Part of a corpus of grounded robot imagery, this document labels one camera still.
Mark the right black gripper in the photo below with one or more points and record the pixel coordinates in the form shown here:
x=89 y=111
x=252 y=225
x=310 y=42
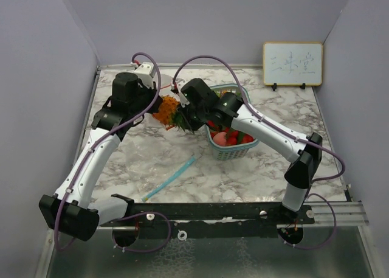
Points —
x=193 y=125

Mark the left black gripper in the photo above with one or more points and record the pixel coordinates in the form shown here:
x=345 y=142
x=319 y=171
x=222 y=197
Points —
x=141 y=87

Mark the orange toy pineapple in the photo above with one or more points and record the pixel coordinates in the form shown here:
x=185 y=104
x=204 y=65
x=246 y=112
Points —
x=170 y=112

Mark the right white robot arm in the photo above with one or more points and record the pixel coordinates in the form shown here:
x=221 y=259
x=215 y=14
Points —
x=300 y=150

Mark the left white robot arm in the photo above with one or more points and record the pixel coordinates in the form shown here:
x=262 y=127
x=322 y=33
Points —
x=67 y=210

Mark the pink toy peach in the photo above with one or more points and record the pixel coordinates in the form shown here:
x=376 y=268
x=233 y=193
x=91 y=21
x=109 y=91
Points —
x=220 y=139

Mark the blue plastic strip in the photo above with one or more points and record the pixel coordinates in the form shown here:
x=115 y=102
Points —
x=173 y=177

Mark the red toy strawberries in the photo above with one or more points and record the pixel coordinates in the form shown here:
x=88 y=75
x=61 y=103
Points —
x=234 y=137

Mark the light blue plastic basket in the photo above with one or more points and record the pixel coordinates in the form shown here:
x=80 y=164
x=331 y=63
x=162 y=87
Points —
x=228 y=152

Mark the small whiteboard with stand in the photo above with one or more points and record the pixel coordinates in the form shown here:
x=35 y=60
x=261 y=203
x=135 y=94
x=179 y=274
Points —
x=292 y=63

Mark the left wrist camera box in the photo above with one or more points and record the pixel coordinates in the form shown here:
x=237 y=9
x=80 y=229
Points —
x=145 y=71

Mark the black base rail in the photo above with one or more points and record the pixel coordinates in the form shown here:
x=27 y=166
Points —
x=208 y=220

